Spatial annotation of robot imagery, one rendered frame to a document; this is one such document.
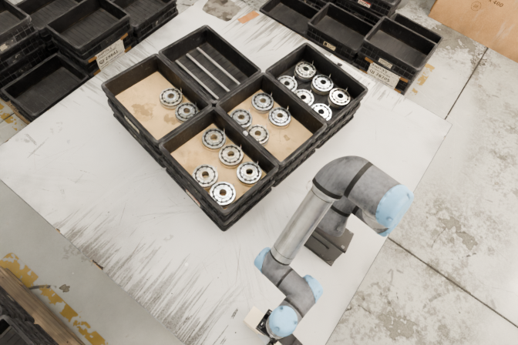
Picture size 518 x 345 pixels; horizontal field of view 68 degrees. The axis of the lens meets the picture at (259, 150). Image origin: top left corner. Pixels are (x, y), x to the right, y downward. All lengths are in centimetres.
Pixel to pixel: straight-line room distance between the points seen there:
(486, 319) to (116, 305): 208
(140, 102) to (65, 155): 40
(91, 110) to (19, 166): 39
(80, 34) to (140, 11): 48
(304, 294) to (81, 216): 99
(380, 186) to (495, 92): 273
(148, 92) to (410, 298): 185
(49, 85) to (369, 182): 220
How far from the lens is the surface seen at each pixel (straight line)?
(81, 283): 242
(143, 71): 187
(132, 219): 169
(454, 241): 277
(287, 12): 314
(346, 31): 294
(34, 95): 275
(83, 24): 275
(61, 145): 194
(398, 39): 285
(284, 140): 170
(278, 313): 116
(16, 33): 275
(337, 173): 104
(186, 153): 164
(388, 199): 101
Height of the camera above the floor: 225
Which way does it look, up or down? 59 degrees down
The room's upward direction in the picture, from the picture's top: 10 degrees clockwise
